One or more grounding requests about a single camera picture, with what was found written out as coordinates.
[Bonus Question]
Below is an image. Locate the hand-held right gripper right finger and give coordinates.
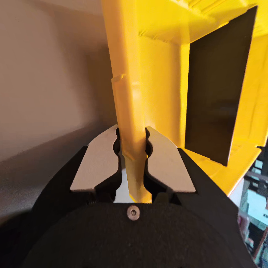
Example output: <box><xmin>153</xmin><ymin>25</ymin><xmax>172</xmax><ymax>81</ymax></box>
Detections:
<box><xmin>144</xmin><ymin>126</ymin><xmax>196</xmax><ymax>193</ymax></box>

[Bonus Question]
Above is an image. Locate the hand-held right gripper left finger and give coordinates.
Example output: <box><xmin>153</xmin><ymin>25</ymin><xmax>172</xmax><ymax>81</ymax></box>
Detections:
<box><xmin>69</xmin><ymin>125</ymin><xmax>122</xmax><ymax>193</ymax></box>

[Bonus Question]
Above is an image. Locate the yellow storage bin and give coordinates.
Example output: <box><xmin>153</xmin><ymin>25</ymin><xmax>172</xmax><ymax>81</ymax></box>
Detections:
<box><xmin>101</xmin><ymin>0</ymin><xmax>268</xmax><ymax>204</ymax></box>

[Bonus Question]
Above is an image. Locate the black bin divider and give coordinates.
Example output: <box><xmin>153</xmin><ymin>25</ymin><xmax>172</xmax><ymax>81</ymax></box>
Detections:
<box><xmin>184</xmin><ymin>5</ymin><xmax>258</xmax><ymax>167</ymax></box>

